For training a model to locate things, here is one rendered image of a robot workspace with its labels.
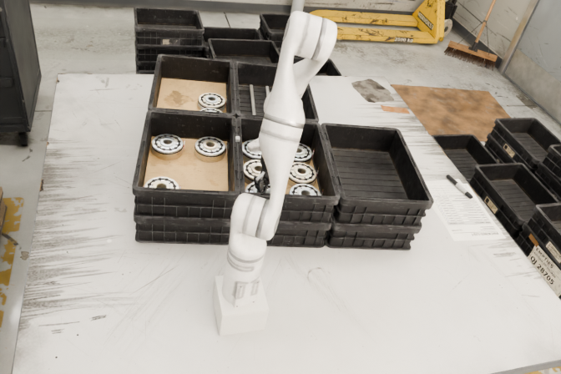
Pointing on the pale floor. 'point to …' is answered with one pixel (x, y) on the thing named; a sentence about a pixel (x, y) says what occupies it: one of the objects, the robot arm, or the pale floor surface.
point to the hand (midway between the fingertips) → (267, 189)
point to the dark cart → (17, 50)
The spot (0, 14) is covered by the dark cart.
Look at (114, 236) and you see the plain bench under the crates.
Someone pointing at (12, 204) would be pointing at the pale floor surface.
